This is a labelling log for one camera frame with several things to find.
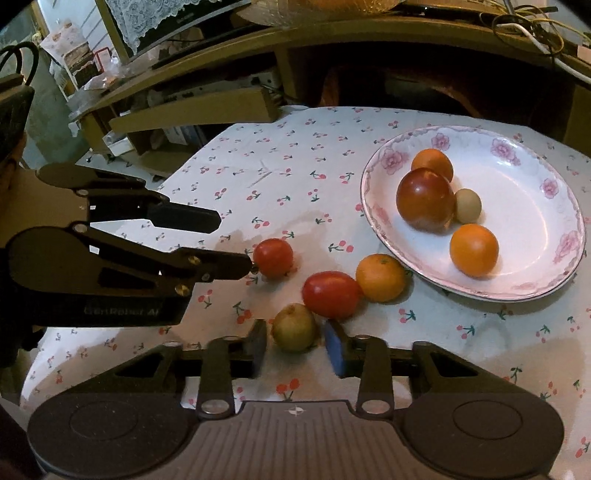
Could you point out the white lace cloth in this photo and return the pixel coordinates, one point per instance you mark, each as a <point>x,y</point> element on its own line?
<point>147,18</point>

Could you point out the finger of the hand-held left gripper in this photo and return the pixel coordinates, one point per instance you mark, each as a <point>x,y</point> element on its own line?
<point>217,266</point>
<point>184,218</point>

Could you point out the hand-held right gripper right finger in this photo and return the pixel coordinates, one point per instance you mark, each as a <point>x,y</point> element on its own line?
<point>334,351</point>

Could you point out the green pear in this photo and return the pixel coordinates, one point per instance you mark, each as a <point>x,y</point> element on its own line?
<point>294,327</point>

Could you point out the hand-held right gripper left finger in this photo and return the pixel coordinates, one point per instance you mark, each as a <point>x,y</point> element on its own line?
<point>256,347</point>

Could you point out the oval red tomato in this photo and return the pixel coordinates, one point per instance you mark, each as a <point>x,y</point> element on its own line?
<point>331,295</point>

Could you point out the small round red tomato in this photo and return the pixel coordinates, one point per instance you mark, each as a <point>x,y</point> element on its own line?
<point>273,257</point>

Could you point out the cherry print tablecloth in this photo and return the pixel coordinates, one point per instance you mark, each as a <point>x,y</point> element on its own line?
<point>295,184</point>

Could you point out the straw hat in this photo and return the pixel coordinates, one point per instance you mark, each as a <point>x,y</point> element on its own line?
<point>300,9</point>

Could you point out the small green round fruit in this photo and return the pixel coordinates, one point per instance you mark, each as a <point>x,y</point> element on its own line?
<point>469,205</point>

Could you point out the orange with green stem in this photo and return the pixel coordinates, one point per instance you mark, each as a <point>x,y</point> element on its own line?
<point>381,278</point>

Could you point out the white floral rim plate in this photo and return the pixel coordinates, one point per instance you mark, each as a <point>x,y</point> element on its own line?
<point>517,212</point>

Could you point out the printed snack packet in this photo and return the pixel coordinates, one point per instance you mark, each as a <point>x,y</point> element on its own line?
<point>74,50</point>

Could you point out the wooden desk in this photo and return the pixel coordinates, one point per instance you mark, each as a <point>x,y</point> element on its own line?
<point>323,46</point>

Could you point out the large dark red tomato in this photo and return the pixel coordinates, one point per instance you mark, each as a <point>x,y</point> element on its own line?
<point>425,199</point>

